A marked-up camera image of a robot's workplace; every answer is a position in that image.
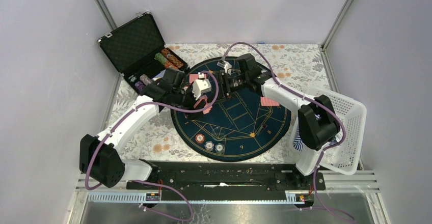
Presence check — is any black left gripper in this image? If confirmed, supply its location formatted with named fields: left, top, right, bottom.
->
left=172, top=83, right=206, bottom=120

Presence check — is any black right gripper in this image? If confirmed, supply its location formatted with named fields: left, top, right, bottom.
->
left=206, top=72, right=249, bottom=105

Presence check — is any red backed card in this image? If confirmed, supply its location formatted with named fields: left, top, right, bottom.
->
left=189, top=73, right=207, bottom=84
left=260, top=97, right=280, bottom=106

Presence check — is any red chip stack bottom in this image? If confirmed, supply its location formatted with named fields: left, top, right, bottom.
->
left=195, top=133, right=205, bottom=144

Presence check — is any blue yellow chip stack bottom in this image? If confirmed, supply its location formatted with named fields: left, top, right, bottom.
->
left=214, top=144, right=225, bottom=154

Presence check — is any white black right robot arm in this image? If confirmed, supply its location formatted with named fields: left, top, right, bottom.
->
left=218, top=53, right=346, bottom=189

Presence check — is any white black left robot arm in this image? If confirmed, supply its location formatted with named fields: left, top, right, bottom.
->
left=79, top=96, right=164, bottom=190

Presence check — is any red chip row in case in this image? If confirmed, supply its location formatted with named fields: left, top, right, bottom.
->
left=164, top=61, right=178, bottom=70

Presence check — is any purple chip row in case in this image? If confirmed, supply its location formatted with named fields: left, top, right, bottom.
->
left=134, top=74, right=154, bottom=94

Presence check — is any green chip row in case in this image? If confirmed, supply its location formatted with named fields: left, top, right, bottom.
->
left=154, top=52, right=168, bottom=65

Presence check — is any brown chip row in case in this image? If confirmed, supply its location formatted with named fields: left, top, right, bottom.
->
left=161, top=48, right=183, bottom=68

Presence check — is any round dark blue poker mat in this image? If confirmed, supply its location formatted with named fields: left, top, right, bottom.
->
left=171, top=57, right=291, bottom=162

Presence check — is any clear dealer button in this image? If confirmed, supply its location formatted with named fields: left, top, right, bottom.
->
left=211, top=127, right=226, bottom=142

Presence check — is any black aluminium chip case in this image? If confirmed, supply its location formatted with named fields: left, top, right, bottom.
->
left=97, top=12, right=190, bottom=94

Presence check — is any floral patterned tablecloth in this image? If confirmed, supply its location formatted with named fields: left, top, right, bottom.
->
left=98, top=43, right=333, bottom=164

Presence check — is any blue white striped cloth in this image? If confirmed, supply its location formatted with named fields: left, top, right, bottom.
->
left=292, top=133, right=304, bottom=152

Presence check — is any white plastic laundry basket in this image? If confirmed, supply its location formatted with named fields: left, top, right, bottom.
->
left=302, top=86, right=366, bottom=175

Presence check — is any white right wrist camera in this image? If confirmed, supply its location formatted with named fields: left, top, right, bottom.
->
left=217, top=60, right=232, bottom=75

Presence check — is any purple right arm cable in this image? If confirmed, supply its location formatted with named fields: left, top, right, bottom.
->
left=223, top=42, right=357, bottom=224

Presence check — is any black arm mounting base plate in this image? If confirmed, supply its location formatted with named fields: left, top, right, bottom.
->
left=93, top=160, right=327, bottom=201

